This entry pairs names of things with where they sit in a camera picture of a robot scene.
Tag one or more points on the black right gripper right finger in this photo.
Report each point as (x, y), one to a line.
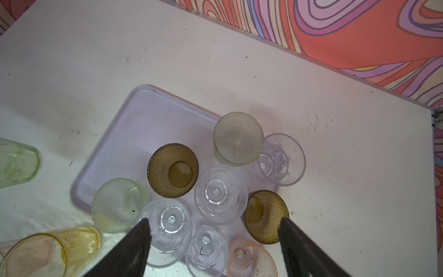
(302, 256)

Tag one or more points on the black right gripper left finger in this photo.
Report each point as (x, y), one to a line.
(129, 257)

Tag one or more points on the pale green small glass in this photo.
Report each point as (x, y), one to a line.
(117, 203)

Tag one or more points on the pink glass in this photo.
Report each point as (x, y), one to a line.
(6, 246)
(249, 259)

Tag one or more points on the yellow glass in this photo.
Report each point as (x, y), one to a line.
(58, 253)

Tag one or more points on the amber brown glass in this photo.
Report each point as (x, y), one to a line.
(264, 211)

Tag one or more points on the small clear glass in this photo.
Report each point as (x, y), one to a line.
(207, 253)

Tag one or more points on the olive dark glass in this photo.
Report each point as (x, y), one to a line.
(173, 170)

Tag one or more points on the large pale green glass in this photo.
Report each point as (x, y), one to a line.
(238, 139)

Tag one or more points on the bright green glass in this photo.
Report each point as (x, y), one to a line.
(20, 163)

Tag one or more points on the lavender rectangular plastic tray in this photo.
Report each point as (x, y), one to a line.
(149, 119)

